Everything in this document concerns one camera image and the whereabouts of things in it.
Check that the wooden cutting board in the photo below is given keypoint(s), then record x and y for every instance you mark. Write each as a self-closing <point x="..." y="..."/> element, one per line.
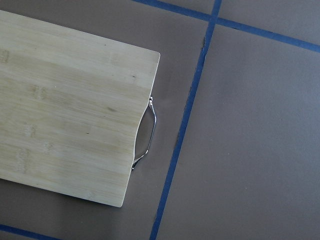
<point x="71" y="104"/>

